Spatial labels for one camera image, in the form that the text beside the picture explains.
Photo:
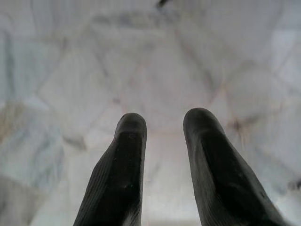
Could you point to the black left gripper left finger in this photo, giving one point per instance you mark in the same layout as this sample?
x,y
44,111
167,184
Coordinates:
x,y
122,169

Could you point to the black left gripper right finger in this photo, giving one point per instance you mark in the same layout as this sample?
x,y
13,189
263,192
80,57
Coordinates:
x,y
221,169

